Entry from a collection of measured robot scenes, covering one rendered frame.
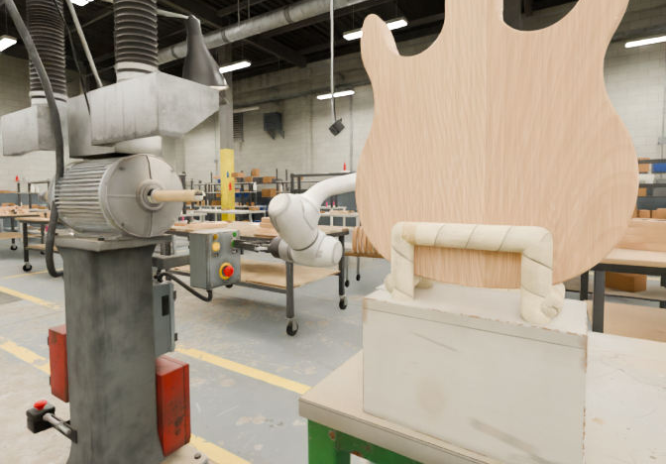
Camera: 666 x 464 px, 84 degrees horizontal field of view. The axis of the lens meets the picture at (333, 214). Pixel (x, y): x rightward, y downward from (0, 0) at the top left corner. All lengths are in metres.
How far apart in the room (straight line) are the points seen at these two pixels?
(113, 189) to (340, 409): 0.86
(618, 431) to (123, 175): 1.19
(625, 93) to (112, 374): 11.72
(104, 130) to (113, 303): 0.56
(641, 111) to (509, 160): 11.44
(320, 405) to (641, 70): 11.82
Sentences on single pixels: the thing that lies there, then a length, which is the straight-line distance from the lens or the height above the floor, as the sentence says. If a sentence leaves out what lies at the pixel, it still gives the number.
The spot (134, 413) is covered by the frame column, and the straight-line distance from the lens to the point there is 1.57.
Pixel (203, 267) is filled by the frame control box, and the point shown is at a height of 1.00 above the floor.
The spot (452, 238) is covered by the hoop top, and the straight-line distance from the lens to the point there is 0.50.
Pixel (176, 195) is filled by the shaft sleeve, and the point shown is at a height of 1.25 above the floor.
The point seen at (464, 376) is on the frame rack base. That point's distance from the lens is 0.53.
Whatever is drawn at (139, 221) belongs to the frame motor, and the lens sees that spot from 1.23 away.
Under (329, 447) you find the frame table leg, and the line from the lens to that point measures 0.68.
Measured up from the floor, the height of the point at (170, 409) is 0.48.
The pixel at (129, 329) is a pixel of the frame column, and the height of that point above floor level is 0.81.
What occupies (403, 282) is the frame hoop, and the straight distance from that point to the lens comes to 0.53.
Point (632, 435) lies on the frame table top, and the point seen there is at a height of 0.93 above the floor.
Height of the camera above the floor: 1.25
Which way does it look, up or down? 3 degrees down
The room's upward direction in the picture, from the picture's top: straight up
